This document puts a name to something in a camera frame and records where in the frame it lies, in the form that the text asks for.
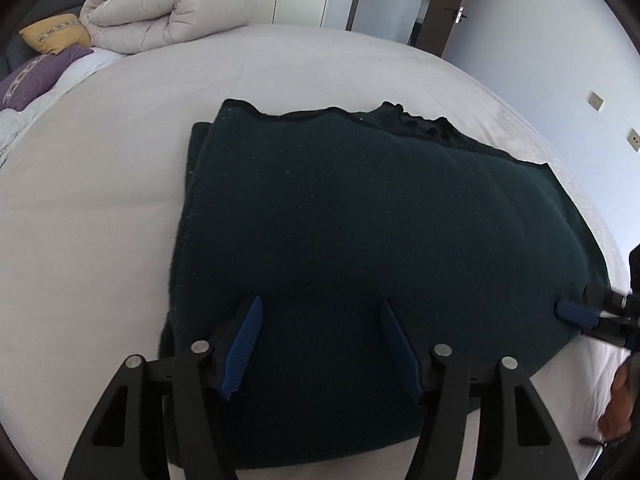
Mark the yellow patterned pillow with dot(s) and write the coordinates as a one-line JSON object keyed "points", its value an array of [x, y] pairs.
{"points": [[56, 34]]}

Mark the grey padded headboard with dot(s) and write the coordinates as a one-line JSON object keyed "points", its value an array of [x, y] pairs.
{"points": [[35, 15]]}

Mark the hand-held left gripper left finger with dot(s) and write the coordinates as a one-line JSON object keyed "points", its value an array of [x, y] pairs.
{"points": [[242, 350]]}

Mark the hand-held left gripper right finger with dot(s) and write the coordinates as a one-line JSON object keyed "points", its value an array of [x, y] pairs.
{"points": [[402, 355]]}

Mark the dark brown door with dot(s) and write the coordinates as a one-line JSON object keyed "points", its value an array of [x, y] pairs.
{"points": [[445, 5]]}

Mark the white crinkled quilt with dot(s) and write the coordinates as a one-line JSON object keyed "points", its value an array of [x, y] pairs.
{"points": [[7, 132]]}

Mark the person's right hand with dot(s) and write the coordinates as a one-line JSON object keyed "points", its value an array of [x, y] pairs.
{"points": [[621, 400]]}

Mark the bed with white sheet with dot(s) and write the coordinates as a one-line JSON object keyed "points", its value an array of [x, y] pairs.
{"points": [[100, 210]]}

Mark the beige wall socket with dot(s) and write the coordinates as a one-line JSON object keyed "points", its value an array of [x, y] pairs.
{"points": [[634, 140], [595, 100]]}

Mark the dark green sweater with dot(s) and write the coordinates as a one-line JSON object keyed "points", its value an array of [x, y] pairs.
{"points": [[360, 240]]}

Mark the purple patterned pillow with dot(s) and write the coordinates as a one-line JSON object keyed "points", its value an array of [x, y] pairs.
{"points": [[35, 77]]}

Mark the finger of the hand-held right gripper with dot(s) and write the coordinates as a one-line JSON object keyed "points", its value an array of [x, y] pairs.
{"points": [[605, 296], [577, 312]]}

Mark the folded beige duvet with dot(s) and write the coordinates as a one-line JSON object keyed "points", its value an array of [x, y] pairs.
{"points": [[165, 10]]}

